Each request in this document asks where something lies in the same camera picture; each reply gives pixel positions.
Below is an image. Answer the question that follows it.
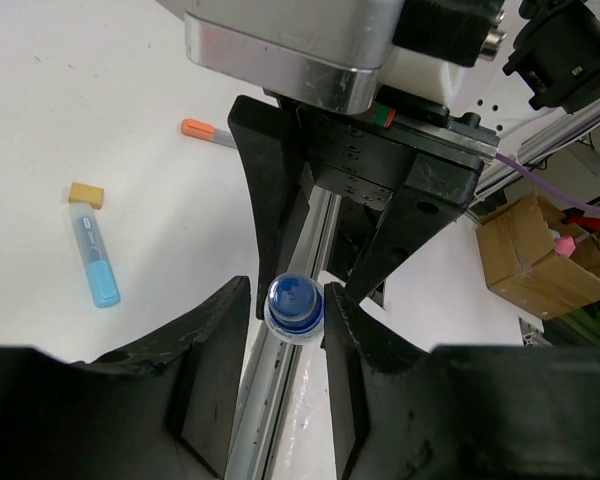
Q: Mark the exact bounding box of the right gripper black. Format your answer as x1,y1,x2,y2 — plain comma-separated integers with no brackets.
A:
228,86,485,320

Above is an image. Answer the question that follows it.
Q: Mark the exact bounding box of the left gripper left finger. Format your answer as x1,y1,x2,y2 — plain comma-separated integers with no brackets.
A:
0,276,250,479

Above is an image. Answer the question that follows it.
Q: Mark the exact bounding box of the cardboard box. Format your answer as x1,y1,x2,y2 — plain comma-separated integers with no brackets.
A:
476,192,600,320

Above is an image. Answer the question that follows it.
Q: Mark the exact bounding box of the blue glue stick tan cap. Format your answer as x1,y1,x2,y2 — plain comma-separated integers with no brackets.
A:
68,182,121,308

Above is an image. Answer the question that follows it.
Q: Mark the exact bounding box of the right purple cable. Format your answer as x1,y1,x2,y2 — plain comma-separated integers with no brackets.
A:
494,152,600,219

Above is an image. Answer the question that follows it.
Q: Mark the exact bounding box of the orange cap clear tube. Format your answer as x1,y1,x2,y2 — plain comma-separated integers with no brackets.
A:
180,118,237,149

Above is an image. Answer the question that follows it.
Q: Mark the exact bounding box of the aluminium rail frame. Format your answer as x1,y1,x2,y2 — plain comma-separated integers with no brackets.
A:
228,92,600,479

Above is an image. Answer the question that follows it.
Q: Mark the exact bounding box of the blue cap spray bottle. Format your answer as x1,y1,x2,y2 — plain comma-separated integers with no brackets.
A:
263,272,325,346

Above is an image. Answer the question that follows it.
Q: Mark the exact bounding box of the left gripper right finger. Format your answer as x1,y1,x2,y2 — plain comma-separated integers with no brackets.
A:
324,283,600,479

